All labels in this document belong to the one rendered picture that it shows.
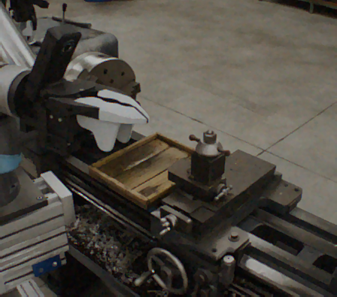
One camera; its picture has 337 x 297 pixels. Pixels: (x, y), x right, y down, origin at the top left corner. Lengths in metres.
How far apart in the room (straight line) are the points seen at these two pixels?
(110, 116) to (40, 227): 0.72
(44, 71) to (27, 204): 0.58
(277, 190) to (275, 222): 0.12
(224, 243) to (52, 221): 0.49
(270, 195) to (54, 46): 1.14
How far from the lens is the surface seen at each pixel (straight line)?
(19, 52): 0.87
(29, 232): 1.24
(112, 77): 1.80
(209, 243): 1.39
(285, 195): 1.62
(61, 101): 0.59
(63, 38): 0.60
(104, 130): 0.58
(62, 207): 1.25
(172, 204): 1.44
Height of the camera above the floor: 1.83
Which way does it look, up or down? 28 degrees down
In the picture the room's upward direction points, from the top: straight up
